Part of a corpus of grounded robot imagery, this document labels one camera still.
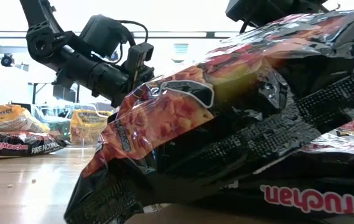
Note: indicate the yellow Maruchan noodle pack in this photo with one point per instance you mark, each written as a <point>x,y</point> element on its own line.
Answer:
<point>5,119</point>
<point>86,127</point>

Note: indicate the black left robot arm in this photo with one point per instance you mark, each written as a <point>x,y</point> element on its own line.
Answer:
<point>80,68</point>

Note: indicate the black background gantry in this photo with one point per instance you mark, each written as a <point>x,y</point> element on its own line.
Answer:
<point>61,93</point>

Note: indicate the clear plastic bin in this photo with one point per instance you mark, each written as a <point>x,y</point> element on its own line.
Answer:
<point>52,124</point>

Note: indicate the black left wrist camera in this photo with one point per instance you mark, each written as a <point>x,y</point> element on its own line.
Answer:
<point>139,54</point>

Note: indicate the black ceiling-hung camera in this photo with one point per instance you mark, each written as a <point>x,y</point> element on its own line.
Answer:
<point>7,59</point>

